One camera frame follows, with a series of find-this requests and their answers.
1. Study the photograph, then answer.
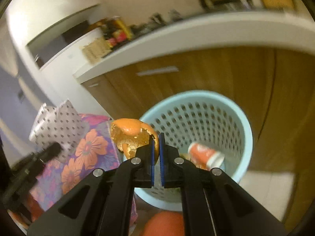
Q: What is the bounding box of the orange and white paper cup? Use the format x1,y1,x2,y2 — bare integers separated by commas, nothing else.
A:
188,142,225,171

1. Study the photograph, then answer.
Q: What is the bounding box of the orange peel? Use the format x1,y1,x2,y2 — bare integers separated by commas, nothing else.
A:
110,118,156,159

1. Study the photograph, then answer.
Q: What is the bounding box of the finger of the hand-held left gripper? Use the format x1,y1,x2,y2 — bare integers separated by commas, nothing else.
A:
31,142,62,163

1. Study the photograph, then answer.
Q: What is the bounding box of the slim dark sauce bottle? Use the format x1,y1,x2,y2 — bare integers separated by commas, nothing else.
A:
105,20,116,48

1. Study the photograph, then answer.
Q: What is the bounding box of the white dotted bag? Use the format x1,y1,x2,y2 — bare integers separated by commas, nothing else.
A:
29,100,90,160

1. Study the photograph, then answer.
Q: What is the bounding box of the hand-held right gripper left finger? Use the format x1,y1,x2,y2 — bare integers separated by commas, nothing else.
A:
27,133,160,236

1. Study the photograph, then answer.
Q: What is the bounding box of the beige utensil holder basket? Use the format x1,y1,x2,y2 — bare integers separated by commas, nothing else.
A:
82,38,111,63

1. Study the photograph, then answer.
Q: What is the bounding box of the orange round stool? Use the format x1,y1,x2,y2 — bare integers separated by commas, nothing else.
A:
143,211,185,236

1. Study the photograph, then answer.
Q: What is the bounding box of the floral printed cloth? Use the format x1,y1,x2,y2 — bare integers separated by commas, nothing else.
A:
27,113,138,227

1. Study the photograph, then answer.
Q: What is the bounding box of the light blue plastic basket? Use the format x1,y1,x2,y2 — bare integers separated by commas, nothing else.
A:
134,90,253,212

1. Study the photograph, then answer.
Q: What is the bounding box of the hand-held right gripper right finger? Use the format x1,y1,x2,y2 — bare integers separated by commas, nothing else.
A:
159,132,288,236

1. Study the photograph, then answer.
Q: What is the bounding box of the long silver cabinet handle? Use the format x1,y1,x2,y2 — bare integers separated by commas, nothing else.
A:
136,66,179,77

